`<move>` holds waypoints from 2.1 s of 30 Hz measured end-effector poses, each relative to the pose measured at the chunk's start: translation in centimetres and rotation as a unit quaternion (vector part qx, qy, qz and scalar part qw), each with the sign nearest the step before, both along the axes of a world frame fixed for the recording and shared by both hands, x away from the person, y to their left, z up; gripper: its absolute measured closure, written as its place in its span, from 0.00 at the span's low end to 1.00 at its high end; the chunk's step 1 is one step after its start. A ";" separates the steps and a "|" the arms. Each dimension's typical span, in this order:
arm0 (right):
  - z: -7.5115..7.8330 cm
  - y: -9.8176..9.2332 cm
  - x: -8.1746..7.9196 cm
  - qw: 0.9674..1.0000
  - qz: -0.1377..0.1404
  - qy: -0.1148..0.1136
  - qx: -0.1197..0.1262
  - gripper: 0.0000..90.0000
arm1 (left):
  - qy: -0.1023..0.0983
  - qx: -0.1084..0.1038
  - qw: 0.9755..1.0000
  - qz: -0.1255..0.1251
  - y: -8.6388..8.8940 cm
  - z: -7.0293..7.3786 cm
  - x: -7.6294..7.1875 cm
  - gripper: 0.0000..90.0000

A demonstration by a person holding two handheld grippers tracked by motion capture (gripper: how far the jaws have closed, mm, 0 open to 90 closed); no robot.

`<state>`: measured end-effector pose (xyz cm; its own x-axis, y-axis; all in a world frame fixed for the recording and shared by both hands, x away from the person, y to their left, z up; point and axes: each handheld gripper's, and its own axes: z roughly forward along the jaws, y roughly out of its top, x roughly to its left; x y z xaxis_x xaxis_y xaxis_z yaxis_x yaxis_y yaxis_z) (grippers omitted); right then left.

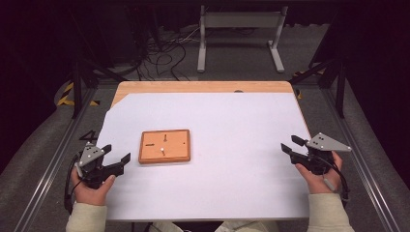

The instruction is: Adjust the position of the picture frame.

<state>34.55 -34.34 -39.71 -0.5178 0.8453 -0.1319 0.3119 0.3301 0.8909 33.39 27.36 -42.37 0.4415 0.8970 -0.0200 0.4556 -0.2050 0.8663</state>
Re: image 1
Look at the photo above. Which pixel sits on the person's left hand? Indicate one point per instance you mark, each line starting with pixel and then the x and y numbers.
pixel 92 196

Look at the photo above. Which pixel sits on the person's right hand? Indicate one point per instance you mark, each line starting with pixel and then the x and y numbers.
pixel 319 183

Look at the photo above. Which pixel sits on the white metal stand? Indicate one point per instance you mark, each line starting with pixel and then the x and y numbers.
pixel 241 20

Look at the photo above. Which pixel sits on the aluminium floor rail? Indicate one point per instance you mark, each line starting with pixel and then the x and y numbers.
pixel 48 174
pixel 364 174

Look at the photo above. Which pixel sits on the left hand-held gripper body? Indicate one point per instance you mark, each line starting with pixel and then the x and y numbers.
pixel 92 158

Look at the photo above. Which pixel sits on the wooden table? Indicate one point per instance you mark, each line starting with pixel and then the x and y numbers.
pixel 199 87

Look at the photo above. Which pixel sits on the white paper sheet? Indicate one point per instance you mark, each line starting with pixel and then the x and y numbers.
pixel 225 129

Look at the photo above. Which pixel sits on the yellow black hazard tape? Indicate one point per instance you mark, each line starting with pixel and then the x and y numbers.
pixel 64 98

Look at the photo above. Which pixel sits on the wooden picture frame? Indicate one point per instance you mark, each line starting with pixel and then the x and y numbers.
pixel 174 151

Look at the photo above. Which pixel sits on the black metal stand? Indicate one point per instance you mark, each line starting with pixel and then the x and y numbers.
pixel 340 90
pixel 76 87

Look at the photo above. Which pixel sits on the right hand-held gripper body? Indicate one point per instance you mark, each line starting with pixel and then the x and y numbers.
pixel 325 143

